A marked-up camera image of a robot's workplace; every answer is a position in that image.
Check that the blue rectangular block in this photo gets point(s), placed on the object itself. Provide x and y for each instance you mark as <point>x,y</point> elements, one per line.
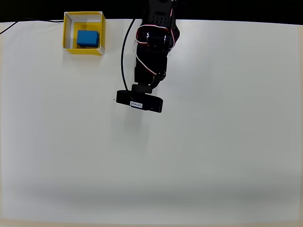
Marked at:
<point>87,37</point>

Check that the yellow open cardboard box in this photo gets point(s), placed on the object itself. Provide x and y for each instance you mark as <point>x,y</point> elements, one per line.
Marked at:
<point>69,30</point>

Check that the black webcam with white label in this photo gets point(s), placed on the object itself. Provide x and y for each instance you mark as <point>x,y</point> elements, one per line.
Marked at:
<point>142,100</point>

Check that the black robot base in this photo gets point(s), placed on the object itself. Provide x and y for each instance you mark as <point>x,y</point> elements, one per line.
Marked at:
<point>176,33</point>

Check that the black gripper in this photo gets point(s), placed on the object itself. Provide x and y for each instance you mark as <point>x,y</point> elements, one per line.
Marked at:
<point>161,75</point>

